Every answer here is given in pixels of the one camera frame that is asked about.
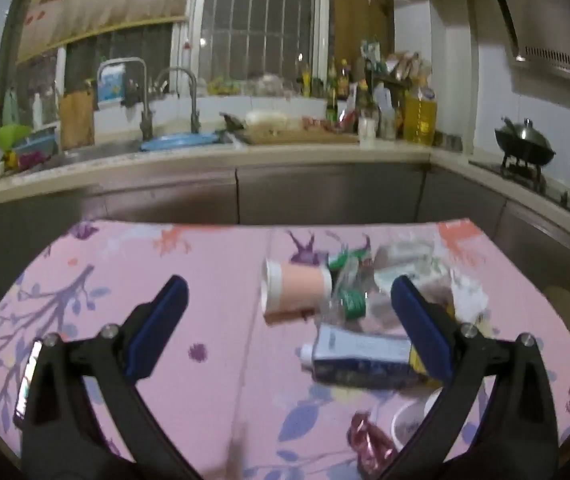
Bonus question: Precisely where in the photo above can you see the white jar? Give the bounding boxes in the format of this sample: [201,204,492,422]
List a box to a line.
[358,116,378,149]

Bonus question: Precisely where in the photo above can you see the blue plate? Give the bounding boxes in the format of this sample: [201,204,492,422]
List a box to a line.
[140,132,218,152]

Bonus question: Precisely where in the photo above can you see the small white plastic cup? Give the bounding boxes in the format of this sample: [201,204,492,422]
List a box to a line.
[391,387,443,453]

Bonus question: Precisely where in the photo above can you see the dark red foil wrapper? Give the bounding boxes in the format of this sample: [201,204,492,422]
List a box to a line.
[347,410,398,476]

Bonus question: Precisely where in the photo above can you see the barred window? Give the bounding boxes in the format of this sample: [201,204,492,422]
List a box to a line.
[200,0,330,96]

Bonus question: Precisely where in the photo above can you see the white plastic jug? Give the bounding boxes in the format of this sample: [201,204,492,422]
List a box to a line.
[375,82,397,139]

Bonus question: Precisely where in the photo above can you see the stack of food packets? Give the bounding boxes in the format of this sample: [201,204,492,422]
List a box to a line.
[385,50,433,86]

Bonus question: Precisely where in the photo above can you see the clear plastic bag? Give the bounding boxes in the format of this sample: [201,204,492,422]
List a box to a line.
[375,240,453,311]

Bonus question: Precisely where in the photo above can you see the blue white carton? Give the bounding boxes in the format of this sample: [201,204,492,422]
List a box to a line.
[300,322,420,389]

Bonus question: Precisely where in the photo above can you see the row of sauce bottles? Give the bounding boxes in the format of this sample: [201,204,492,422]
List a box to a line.
[297,55,373,126]

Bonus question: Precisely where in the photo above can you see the yellow cooking oil bottle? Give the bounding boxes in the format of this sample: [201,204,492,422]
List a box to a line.
[404,85,438,146]

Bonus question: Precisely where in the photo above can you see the peach paper cup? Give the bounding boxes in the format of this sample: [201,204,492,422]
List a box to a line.
[261,257,333,323]

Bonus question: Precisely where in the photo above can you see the square steel faucet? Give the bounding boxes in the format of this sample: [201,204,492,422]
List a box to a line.
[97,57,154,141]

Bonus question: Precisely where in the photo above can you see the white radish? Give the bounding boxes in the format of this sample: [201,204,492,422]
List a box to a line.
[245,110,290,133]

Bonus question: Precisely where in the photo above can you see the black gas stove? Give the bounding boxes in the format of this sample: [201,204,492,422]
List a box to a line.
[470,156,570,233]

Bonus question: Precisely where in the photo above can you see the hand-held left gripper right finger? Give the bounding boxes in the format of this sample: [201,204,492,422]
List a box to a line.
[390,274,560,480]

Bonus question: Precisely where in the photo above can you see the grey kitchen counter cabinet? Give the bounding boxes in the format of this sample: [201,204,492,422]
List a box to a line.
[0,140,570,311]

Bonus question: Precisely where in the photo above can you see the flat wooden cutting board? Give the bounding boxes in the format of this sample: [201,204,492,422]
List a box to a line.
[235,127,360,146]

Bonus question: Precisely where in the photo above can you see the pink printed tablecloth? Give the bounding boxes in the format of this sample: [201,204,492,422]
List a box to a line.
[0,217,570,480]

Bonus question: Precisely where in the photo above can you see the blue printed bag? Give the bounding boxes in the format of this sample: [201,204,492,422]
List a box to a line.
[97,66,128,106]

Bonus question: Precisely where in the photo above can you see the large wooden board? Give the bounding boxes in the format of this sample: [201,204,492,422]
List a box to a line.
[334,0,394,68]

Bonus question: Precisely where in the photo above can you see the green plastic scoop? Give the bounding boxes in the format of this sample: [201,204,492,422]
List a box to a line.
[0,124,34,151]

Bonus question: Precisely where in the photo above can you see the blue basin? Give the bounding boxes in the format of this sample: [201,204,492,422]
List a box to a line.
[12,130,60,159]

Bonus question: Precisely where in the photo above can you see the black smartphone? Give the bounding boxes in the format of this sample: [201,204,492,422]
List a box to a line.
[13,340,44,429]

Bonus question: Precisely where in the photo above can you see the small upright wooden board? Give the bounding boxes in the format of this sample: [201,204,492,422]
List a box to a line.
[60,91,96,150]

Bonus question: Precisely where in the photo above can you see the white tissue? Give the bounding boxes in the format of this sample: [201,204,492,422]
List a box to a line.
[449,270,492,327]

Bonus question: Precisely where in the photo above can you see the wok with steel lid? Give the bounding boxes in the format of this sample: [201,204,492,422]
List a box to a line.
[495,117,556,166]

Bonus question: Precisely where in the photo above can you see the crushed clear plastic bottle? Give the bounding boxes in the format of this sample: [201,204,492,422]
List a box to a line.
[322,260,400,335]

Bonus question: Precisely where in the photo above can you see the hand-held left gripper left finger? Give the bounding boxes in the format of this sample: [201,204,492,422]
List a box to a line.
[13,275,200,480]

